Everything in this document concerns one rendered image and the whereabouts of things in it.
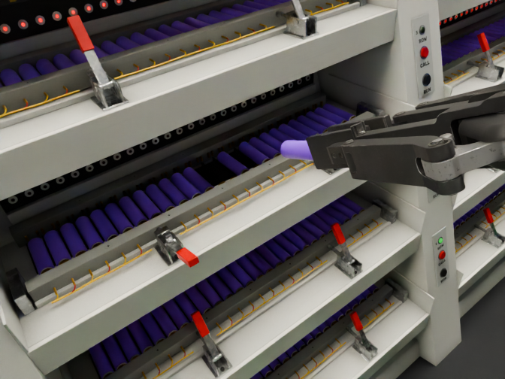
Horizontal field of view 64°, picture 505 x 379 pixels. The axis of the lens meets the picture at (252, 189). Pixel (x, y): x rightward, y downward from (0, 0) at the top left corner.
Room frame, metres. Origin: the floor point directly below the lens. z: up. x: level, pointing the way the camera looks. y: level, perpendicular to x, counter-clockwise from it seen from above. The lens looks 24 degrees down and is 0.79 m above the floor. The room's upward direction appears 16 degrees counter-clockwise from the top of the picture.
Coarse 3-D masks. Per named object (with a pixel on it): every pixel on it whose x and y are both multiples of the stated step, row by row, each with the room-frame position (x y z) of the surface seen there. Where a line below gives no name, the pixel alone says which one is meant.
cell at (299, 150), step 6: (282, 144) 0.39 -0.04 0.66; (288, 144) 0.38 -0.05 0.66; (294, 144) 0.37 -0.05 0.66; (300, 144) 0.36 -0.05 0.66; (306, 144) 0.35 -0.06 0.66; (282, 150) 0.38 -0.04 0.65; (288, 150) 0.37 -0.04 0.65; (294, 150) 0.37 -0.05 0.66; (300, 150) 0.36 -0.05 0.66; (306, 150) 0.35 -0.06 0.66; (288, 156) 0.38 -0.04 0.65; (294, 156) 0.37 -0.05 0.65; (300, 156) 0.36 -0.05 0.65; (306, 156) 0.35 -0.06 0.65
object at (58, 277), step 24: (264, 168) 0.54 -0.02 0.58; (288, 168) 0.56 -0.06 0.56; (216, 192) 0.51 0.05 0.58; (240, 192) 0.52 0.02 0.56; (168, 216) 0.48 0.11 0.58; (192, 216) 0.49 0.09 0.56; (120, 240) 0.45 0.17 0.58; (144, 240) 0.45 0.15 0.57; (72, 264) 0.42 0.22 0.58; (96, 264) 0.43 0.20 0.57; (48, 288) 0.40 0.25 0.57
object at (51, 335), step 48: (288, 96) 0.72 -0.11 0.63; (336, 96) 0.75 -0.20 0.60; (384, 96) 0.65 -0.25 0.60; (192, 144) 0.63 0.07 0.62; (144, 192) 0.57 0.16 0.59; (288, 192) 0.52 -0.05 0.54; (336, 192) 0.54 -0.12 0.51; (192, 240) 0.46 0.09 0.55; (240, 240) 0.46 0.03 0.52; (0, 288) 0.38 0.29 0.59; (96, 288) 0.41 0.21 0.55; (144, 288) 0.40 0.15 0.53; (48, 336) 0.35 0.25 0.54; (96, 336) 0.37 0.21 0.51
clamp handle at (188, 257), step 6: (168, 240) 0.43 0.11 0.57; (168, 246) 0.42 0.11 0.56; (174, 246) 0.42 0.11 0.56; (180, 246) 0.41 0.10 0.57; (174, 252) 0.41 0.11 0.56; (180, 252) 0.39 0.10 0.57; (186, 252) 0.39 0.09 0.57; (180, 258) 0.39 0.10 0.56; (186, 258) 0.38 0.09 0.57; (192, 258) 0.37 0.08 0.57; (186, 264) 0.37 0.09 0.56; (192, 264) 0.37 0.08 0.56
